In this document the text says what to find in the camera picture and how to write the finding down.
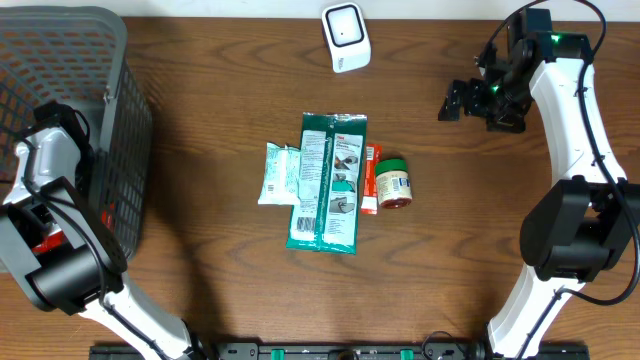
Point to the grey plastic mesh basket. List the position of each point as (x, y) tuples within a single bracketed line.
[(77, 56)]

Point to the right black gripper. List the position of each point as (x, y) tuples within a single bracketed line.
[(472, 88)]

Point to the red stick sachet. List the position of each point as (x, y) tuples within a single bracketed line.
[(369, 203)]

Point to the white barcode scanner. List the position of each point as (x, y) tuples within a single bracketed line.
[(346, 36)]

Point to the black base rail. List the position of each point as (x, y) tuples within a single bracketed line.
[(433, 350)]

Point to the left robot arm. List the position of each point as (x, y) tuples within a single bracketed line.
[(61, 254)]

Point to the green lid seasoning jar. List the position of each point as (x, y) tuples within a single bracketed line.
[(393, 184)]

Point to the red snack packet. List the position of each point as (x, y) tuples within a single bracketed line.
[(59, 228)]

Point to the light green wipes pack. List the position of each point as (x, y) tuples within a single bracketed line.
[(281, 176)]

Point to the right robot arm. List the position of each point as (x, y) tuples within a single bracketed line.
[(589, 216)]

